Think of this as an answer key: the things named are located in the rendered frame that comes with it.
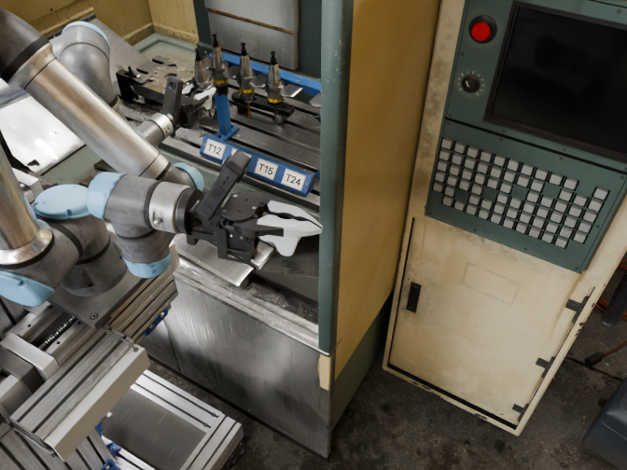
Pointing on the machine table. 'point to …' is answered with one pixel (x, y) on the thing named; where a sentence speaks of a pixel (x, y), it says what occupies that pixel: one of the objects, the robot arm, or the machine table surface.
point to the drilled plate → (164, 79)
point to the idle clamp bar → (263, 106)
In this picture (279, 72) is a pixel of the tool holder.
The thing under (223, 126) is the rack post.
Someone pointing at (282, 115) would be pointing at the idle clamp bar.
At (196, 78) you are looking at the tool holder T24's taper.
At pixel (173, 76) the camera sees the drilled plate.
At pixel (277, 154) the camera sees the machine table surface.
